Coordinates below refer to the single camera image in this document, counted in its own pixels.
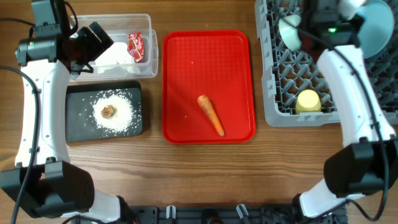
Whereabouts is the red snack wrapper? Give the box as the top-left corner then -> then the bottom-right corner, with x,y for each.
127,32 -> 144,63

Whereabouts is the black rectangular tray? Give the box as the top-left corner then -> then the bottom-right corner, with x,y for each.
63,80 -> 144,143

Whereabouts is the yellow plastic cup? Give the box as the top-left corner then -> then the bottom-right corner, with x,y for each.
295,90 -> 322,114

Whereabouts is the brown food scrap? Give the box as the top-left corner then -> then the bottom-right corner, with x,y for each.
101,105 -> 116,119

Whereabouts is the large light blue plate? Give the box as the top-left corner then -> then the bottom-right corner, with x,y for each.
357,0 -> 395,58

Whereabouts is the orange carrot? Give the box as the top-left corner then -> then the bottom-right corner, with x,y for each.
197,95 -> 225,136

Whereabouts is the green bowl with rice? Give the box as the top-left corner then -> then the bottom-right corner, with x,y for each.
279,14 -> 302,51

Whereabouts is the white tissue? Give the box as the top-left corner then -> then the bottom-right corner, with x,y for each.
95,42 -> 134,65

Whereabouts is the grey dishwasher rack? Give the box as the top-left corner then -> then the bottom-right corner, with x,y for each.
254,0 -> 397,127

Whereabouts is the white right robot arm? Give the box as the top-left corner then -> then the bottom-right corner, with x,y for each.
297,0 -> 397,220

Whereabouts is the clear plastic waste bin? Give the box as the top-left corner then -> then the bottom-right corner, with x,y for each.
71,14 -> 159,83

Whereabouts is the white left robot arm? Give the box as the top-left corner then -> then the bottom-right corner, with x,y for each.
1,0 -> 134,223

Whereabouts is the pile of white rice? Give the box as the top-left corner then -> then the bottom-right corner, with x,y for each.
77,89 -> 142,138

